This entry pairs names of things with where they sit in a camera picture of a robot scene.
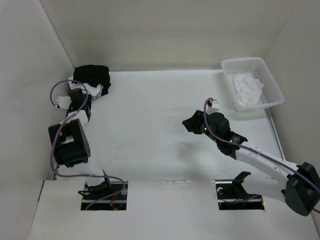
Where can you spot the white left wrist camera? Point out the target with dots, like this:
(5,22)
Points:
(63,102)

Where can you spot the white tank top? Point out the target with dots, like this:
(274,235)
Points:
(94,91)

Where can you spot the white plastic laundry basket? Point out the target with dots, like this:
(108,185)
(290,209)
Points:
(271,93)

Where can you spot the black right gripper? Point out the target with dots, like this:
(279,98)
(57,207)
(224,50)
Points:
(194,122)

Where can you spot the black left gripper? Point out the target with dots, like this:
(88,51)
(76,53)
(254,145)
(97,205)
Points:
(88,100)

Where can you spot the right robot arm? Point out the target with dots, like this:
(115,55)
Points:
(297,185)

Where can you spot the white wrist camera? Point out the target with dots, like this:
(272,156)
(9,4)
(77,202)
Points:
(63,102)
(213,107)

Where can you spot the white garment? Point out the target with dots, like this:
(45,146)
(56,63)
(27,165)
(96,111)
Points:
(248,89)

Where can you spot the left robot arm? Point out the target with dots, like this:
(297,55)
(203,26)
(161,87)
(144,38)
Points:
(69,144)

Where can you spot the black tank top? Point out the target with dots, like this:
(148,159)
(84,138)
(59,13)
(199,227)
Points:
(94,75)

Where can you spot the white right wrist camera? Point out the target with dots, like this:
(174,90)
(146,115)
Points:
(213,107)

